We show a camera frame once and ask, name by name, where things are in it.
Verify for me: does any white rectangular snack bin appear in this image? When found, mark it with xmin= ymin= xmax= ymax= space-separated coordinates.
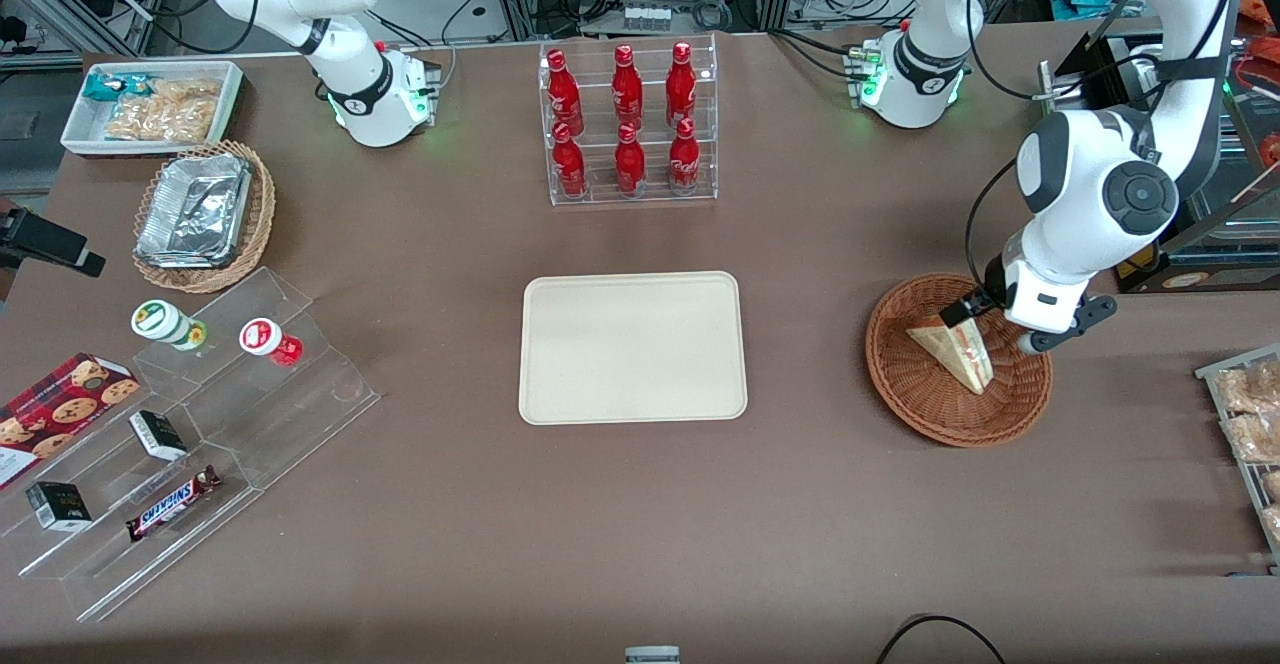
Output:
xmin=60 ymin=60 xmax=246 ymax=160

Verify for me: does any clear acrylic bottle rack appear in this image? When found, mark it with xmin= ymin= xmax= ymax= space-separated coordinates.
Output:
xmin=538 ymin=33 xmax=720 ymax=208

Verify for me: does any clear bag of crackers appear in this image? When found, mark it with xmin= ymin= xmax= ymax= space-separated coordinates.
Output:
xmin=104 ymin=78 xmax=224 ymax=144

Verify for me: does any Snickers chocolate bar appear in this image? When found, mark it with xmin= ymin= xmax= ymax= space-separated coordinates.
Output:
xmin=124 ymin=464 xmax=224 ymax=544

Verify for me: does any red cola bottle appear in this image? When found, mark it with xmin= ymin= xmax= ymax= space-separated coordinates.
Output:
xmin=666 ymin=41 xmax=698 ymax=129
xmin=551 ymin=122 xmax=589 ymax=198
xmin=546 ymin=48 xmax=585 ymax=136
xmin=668 ymin=117 xmax=702 ymax=193
xmin=614 ymin=122 xmax=648 ymax=196
xmin=611 ymin=44 xmax=644 ymax=131

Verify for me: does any silver foil container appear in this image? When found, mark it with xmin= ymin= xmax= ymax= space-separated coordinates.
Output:
xmin=134 ymin=153 xmax=252 ymax=270

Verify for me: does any black floor cable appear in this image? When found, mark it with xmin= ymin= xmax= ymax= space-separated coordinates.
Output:
xmin=876 ymin=613 xmax=1007 ymax=664

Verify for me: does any grey wire tray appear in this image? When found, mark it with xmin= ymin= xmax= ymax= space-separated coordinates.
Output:
xmin=1194 ymin=343 xmax=1280 ymax=578

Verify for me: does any black equipment box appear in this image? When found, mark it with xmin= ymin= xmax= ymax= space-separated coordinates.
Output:
xmin=1113 ymin=232 xmax=1280 ymax=296

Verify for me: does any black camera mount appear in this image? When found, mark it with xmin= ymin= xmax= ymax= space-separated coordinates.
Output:
xmin=0 ymin=205 xmax=107 ymax=279

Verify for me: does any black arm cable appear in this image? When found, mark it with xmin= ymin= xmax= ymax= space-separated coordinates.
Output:
xmin=963 ymin=158 xmax=1022 ymax=295

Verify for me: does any triangular sandwich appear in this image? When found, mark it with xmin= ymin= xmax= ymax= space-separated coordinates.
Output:
xmin=906 ymin=310 xmax=996 ymax=396

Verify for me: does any red-lid yoghurt bottle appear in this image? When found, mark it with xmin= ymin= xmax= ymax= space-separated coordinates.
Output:
xmin=238 ymin=316 xmax=304 ymax=367

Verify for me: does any light oval wicker basket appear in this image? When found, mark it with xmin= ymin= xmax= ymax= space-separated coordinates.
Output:
xmin=131 ymin=139 xmax=278 ymax=295

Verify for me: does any brown round wicker basket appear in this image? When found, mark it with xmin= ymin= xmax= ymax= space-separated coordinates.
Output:
xmin=865 ymin=273 xmax=1054 ymax=448

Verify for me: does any beige rectangular tray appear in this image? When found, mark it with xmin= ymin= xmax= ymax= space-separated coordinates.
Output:
xmin=518 ymin=271 xmax=749 ymax=426

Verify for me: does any small black box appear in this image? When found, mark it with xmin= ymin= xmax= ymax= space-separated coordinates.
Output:
xmin=25 ymin=480 xmax=94 ymax=532
xmin=128 ymin=409 xmax=189 ymax=462

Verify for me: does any red cookie box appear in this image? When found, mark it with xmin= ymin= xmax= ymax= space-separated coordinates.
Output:
xmin=0 ymin=351 xmax=142 ymax=491

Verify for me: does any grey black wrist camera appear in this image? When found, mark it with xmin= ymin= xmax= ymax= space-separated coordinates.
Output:
xmin=1018 ymin=294 xmax=1119 ymax=356

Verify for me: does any clear bag of pastry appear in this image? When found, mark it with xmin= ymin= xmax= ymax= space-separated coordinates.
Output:
xmin=1221 ymin=413 xmax=1280 ymax=466
xmin=1214 ymin=361 xmax=1280 ymax=416

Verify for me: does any clear acrylic stepped display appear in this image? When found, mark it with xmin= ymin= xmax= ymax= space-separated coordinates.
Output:
xmin=0 ymin=265 xmax=382 ymax=624

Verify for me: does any green-lid yoghurt bottle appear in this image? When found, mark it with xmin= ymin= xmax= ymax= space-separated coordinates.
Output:
xmin=130 ymin=299 xmax=209 ymax=352

